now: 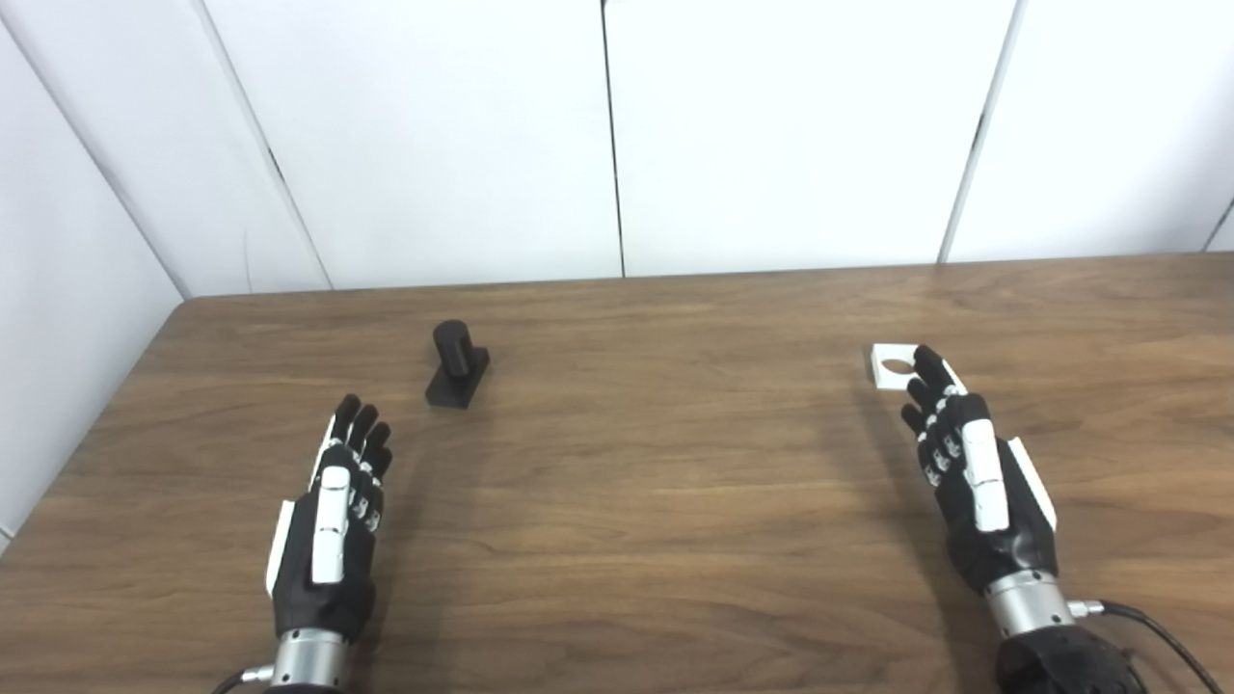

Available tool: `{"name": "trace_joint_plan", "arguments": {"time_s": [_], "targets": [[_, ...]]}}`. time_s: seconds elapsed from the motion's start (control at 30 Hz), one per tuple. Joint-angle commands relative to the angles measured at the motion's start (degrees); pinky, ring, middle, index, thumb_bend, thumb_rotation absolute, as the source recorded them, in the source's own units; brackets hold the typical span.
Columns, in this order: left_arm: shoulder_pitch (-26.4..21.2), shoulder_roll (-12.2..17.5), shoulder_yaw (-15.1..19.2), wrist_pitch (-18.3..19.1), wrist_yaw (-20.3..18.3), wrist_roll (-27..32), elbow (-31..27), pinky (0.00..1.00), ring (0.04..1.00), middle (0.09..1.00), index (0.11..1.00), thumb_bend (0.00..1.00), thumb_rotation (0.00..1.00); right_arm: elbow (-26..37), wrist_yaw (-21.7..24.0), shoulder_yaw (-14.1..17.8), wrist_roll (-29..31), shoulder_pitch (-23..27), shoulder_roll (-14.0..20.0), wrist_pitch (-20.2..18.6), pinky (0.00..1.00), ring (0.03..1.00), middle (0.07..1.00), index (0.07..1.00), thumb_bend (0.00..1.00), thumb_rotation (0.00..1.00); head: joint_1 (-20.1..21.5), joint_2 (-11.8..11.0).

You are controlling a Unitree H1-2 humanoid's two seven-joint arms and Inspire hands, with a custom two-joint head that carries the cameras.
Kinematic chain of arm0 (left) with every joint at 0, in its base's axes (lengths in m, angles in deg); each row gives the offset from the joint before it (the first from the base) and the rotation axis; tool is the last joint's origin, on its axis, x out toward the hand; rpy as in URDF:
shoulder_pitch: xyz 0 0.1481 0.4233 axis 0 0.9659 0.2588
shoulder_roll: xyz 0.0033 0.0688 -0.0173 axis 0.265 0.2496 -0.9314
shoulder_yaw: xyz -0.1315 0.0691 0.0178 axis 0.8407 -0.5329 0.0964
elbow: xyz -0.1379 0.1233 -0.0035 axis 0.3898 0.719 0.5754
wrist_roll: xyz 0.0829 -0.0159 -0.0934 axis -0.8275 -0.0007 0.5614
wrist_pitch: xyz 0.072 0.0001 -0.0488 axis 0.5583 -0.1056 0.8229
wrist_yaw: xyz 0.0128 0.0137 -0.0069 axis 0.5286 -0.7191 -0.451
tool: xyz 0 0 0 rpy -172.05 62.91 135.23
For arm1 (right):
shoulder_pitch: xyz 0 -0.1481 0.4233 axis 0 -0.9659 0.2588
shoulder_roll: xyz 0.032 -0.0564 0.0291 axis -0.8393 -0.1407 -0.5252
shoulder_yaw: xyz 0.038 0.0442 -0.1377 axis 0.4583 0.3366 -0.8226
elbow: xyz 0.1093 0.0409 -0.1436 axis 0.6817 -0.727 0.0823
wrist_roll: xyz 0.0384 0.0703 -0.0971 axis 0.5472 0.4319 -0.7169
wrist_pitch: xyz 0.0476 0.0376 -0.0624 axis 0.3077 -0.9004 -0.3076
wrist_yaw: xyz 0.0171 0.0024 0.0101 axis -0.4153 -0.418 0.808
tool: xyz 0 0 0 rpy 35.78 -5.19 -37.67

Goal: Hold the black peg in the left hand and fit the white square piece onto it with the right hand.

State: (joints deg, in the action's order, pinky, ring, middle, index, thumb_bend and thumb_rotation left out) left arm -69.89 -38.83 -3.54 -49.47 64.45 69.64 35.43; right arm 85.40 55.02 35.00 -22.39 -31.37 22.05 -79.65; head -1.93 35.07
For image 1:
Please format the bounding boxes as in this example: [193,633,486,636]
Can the white square piece with hole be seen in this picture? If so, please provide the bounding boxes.
[870,343,968,396]

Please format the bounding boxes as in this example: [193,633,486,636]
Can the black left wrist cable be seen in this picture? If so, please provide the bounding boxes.
[212,663,277,694]

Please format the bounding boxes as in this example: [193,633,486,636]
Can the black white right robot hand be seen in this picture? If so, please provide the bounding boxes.
[900,345,1060,597]

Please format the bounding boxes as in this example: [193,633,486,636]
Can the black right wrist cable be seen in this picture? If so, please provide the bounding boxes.
[1068,600,1225,694]

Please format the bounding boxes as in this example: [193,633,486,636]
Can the black peg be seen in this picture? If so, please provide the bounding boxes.
[425,320,491,410]

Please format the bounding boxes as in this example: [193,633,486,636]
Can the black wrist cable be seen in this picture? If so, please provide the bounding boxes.
[1068,600,1225,694]
[212,663,277,694]

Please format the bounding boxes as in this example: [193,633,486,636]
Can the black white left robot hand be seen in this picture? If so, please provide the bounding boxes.
[265,393,394,642]

